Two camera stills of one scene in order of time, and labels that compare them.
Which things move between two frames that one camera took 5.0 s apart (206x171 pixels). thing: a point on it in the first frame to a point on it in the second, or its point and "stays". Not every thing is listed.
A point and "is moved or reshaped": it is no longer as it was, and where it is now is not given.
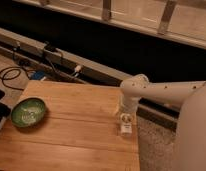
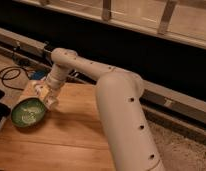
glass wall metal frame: x=185 y=20 stays
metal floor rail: x=55 y=63 stays
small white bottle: x=126 y=123 is moved or reshaped
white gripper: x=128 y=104 to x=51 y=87
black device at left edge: x=2 y=111 stays
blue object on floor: x=38 y=74 stays
